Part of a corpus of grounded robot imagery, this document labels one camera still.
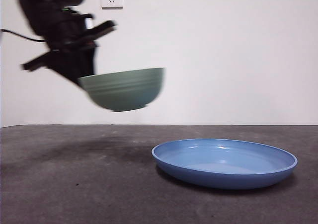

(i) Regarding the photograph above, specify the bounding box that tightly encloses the green bowl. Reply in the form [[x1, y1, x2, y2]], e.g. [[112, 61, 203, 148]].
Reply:
[[78, 67, 165, 112]]

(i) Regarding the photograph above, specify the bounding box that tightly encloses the blue plate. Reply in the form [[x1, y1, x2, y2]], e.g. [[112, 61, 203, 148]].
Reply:
[[151, 138, 298, 190]]

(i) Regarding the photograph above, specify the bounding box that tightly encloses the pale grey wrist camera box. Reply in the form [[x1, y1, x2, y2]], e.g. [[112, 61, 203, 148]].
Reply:
[[84, 14, 95, 31]]

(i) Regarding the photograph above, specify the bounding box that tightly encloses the black cable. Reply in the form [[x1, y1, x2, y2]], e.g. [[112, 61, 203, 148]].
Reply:
[[0, 29, 48, 42]]

